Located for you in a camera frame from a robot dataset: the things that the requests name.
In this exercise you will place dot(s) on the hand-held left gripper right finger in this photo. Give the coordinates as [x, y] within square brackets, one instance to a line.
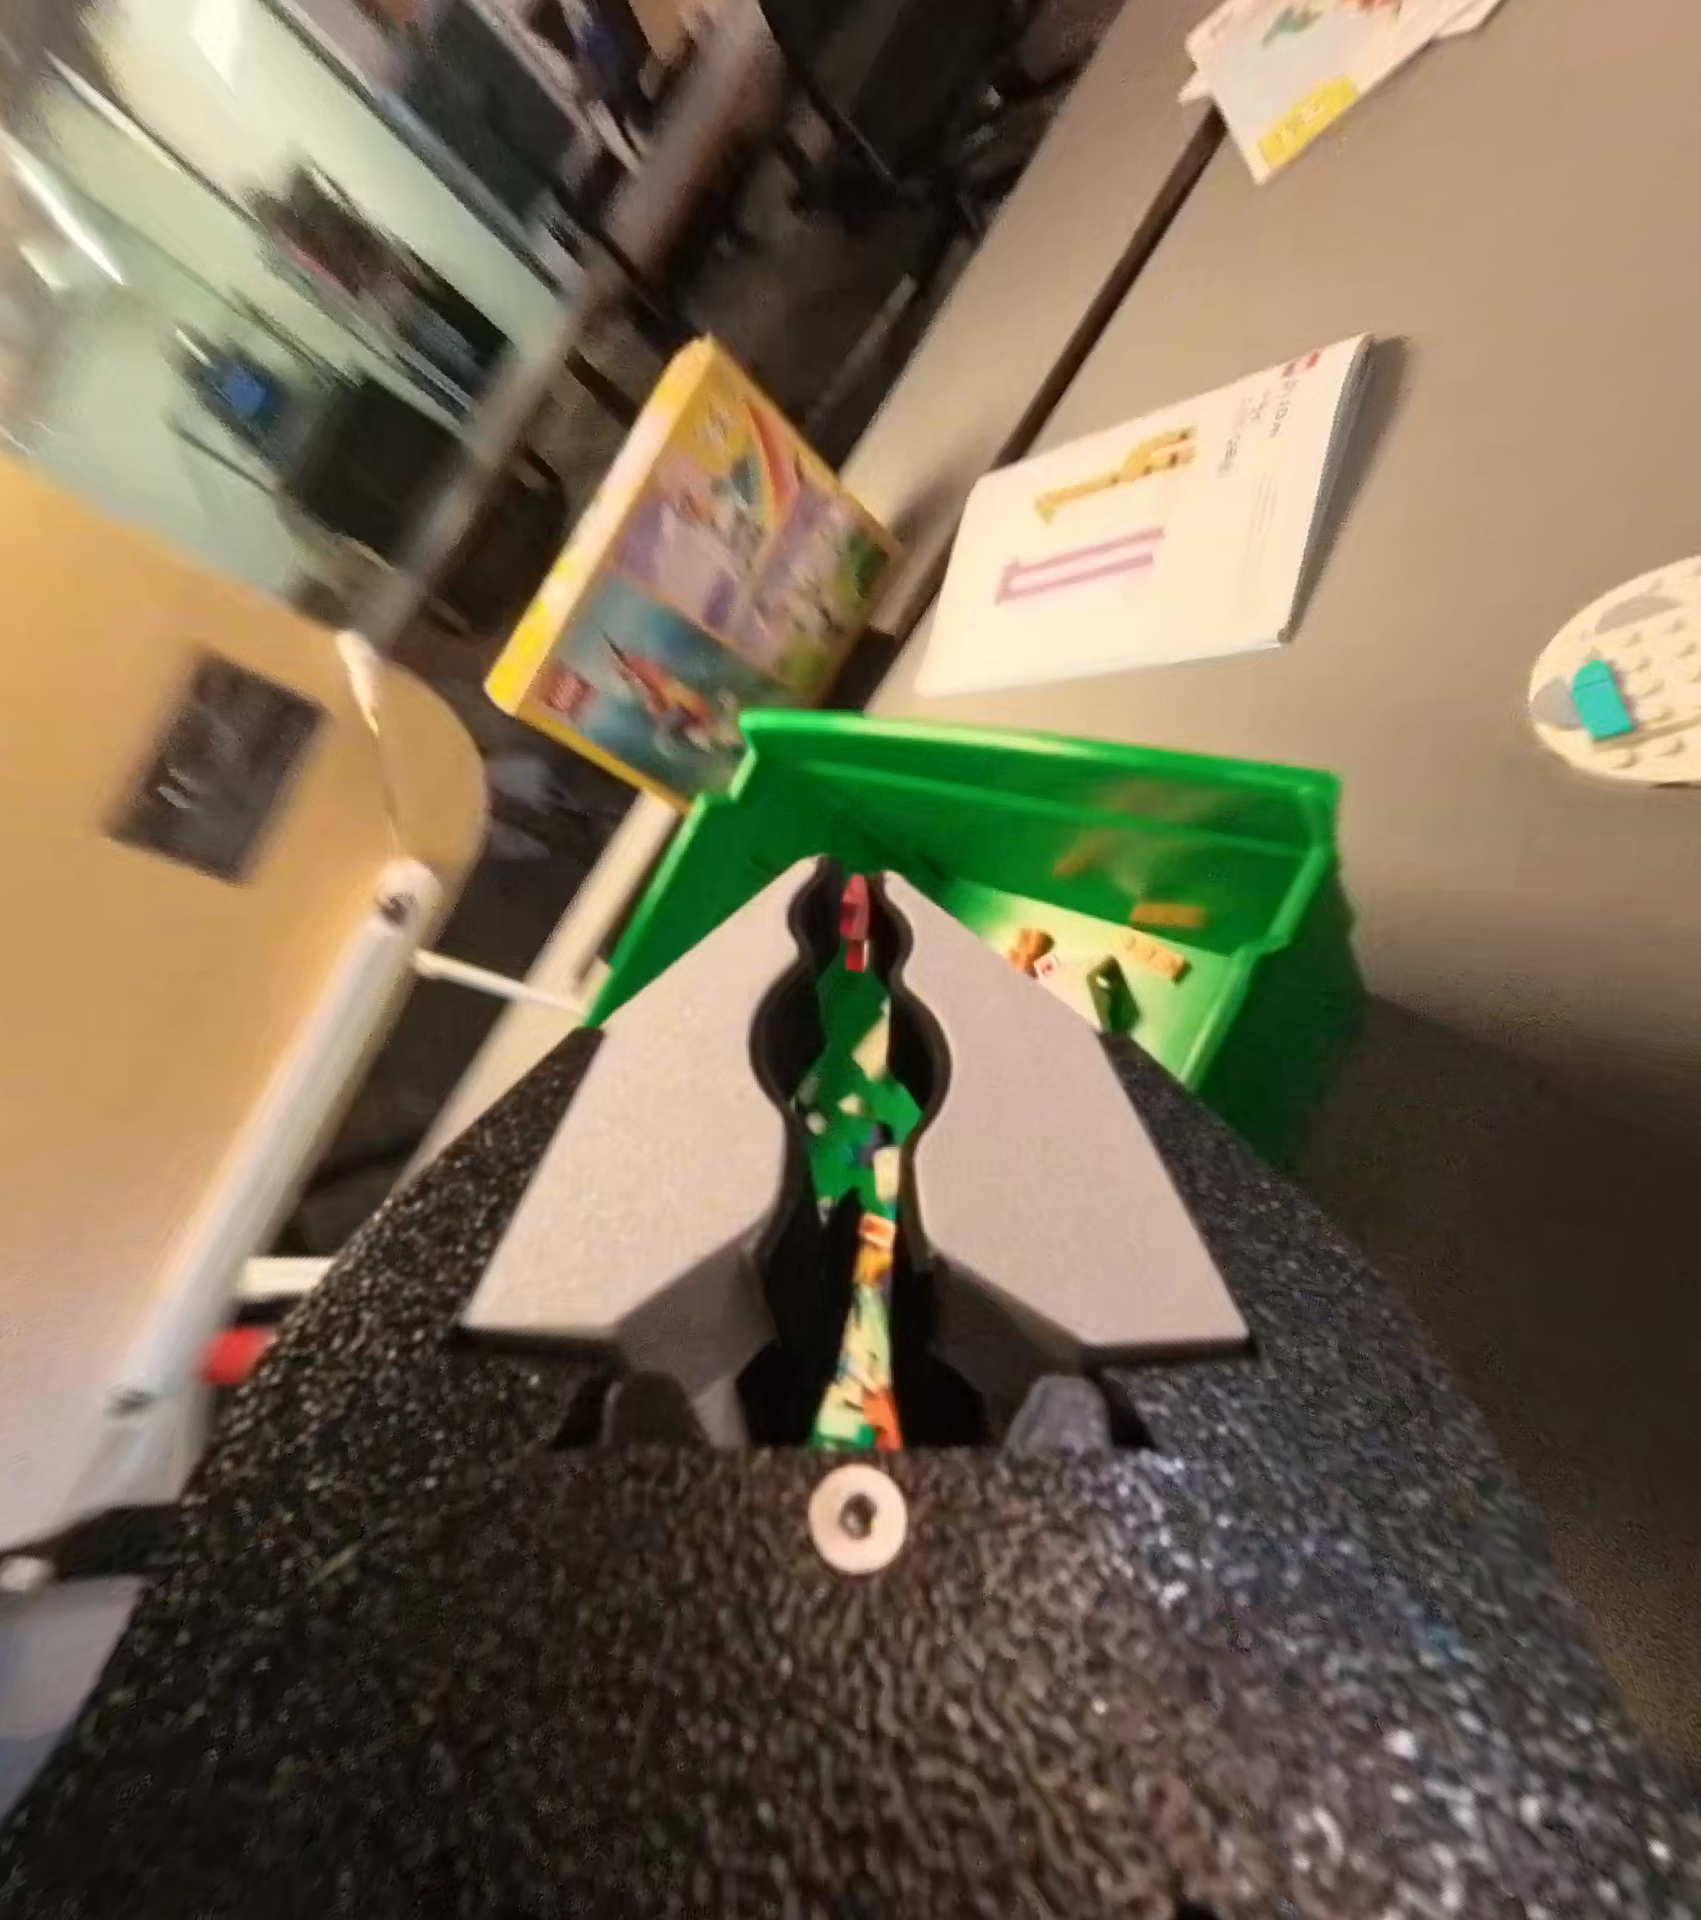
[1075, 1184]

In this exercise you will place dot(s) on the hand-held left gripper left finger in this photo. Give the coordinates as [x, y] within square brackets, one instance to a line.
[640, 1171]

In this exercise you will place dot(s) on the pile of lego pieces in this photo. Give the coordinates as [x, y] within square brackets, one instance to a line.
[851, 1140]

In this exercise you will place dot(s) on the red lego piece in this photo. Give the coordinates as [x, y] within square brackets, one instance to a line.
[856, 914]

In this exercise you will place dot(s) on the green plastic bin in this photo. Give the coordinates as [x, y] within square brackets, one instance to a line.
[1238, 841]

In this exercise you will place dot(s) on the yellow lego box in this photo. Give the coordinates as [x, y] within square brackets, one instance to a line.
[700, 602]

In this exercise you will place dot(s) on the white instruction booklet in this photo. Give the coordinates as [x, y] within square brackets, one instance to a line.
[1148, 525]

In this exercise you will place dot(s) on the colourful instruction booklet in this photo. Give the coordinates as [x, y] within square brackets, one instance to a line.
[1316, 73]

